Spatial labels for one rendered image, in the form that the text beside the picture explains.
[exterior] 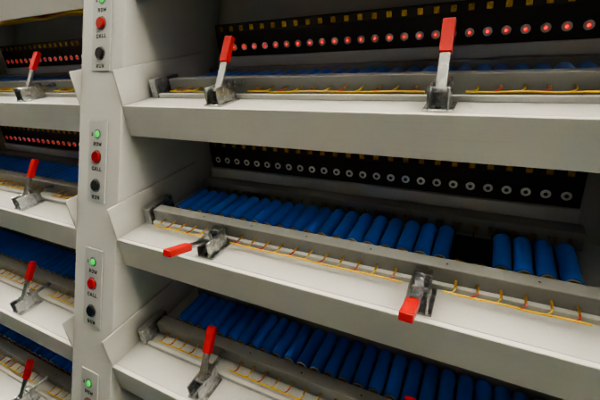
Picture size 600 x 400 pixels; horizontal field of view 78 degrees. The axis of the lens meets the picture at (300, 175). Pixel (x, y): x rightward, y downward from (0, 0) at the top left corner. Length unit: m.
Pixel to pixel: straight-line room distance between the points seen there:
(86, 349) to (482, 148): 0.64
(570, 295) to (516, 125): 0.16
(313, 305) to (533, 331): 0.21
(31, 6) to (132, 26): 0.26
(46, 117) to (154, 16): 0.26
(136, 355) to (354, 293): 0.39
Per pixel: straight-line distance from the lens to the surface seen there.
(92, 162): 0.64
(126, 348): 0.69
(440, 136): 0.37
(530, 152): 0.37
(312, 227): 0.49
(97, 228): 0.64
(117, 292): 0.64
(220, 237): 0.51
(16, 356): 1.08
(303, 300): 0.44
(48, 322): 0.84
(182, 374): 0.63
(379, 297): 0.41
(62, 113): 0.72
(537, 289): 0.42
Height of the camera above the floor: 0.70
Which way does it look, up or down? 4 degrees down
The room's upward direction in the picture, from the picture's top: 4 degrees clockwise
